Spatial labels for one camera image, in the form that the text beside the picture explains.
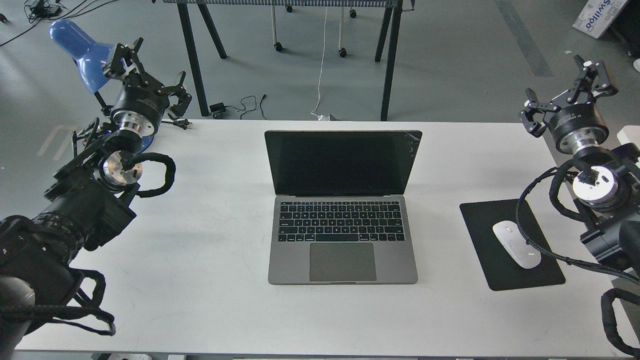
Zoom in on black power adapter cable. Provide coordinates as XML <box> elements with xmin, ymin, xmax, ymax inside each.
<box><xmin>209</xmin><ymin>94</ymin><xmax>268</xmax><ymax>121</ymax></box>

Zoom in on black floor cables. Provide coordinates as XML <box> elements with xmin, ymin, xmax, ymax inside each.
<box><xmin>0</xmin><ymin>0</ymin><xmax>121</xmax><ymax>48</ymax></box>

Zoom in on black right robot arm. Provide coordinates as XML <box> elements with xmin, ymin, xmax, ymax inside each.
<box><xmin>515</xmin><ymin>55</ymin><xmax>640</xmax><ymax>285</ymax></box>

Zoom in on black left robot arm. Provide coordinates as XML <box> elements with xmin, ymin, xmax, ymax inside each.
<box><xmin>0</xmin><ymin>38</ymin><xmax>192</xmax><ymax>360</ymax></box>

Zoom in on black mouse pad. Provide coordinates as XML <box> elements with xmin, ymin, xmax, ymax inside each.
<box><xmin>459</xmin><ymin>199</ymin><xmax>566</xmax><ymax>291</ymax></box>

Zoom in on blue desk lamp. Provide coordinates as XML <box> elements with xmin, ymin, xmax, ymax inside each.
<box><xmin>49</xmin><ymin>19</ymin><xmax>156</xmax><ymax>153</ymax></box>

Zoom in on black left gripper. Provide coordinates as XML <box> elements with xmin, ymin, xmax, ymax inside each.
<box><xmin>103</xmin><ymin>37</ymin><xmax>192</xmax><ymax>136</ymax></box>

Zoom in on white cardboard box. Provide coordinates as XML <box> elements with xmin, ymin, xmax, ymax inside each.
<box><xmin>572</xmin><ymin>0</ymin><xmax>629</xmax><ymax>39</ymax></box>

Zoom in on grey open laptop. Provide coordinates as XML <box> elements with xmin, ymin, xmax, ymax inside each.
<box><xmin>264</xmin><ymin>130</ymin><xmax>422</xmax><ymax>285</ymax></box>

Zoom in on white hanging cable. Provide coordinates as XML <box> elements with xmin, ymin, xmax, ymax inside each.
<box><xmin>310</xmin><ymin>6</ymin><xmax>332</xmax><ymax>122</ymax></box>

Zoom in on wheeled cart legs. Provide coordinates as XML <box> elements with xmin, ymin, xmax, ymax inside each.
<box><xmin>271</xmin><ymin>5</ymin><xmax>358</xmax><ymax>58</ymax></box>

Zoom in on white computer mouse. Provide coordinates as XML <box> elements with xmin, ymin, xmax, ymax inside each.
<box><xmin>492</xmin><ymin>220</ymin><xmax>542</xmax><ymax>270</ymax></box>

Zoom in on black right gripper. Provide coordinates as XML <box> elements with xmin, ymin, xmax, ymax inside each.
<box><xmin>519</xmin><ymin>55</ymin><xmax>619</xmax><ymax>155</ymax></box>

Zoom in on black braided right cable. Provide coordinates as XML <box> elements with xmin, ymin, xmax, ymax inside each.
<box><xmin>516</xmin><ymin>166</ymin><xmax>640</xmax><ymax>357</ymax></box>

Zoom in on black-legged background table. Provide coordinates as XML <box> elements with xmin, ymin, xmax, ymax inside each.
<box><xmin>152</xmin><ymin>0</ymin><xmax>416</xmax><ymax>122</ymax></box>

